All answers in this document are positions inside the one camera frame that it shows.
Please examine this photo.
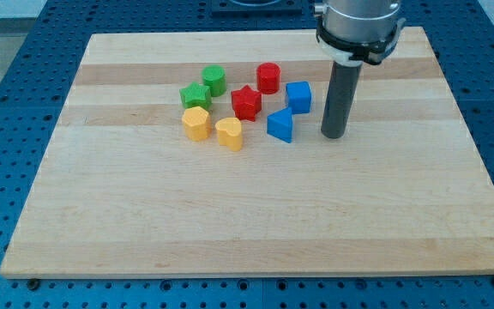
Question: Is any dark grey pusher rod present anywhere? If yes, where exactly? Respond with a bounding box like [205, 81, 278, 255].
[321, 63, 361, 139]

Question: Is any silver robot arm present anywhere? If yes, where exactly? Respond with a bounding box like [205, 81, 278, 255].
[314, 0, 405, 139]

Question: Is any yellow heart block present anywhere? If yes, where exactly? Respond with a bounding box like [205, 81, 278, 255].
[215, 118, 243, 151]

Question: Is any blue cube block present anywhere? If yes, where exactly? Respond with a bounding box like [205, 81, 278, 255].
[286, 82, 312, 114]

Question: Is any red cylinder block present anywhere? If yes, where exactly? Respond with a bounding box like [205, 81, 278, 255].
[256, 63, 280, 94]

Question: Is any blue triangle block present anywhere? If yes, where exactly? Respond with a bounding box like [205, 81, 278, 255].
[267, 107, 293, 143]

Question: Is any red star block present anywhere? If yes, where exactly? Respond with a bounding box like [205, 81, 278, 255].
[231, 85, 262, 122]

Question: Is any green cylinder block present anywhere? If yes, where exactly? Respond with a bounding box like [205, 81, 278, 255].
[202, 64, 226, 97]

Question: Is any green star block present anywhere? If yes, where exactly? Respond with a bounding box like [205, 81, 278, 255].
[179, 82, 212, 111]

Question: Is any yellow hexagon block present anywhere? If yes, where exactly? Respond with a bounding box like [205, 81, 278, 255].
[182, 106, 211, 142]

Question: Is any wooden board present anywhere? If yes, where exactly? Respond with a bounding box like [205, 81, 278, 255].
[0, 27, 494, 279]

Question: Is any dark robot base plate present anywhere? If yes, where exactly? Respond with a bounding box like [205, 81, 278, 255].
[207, 0, 303, 16]

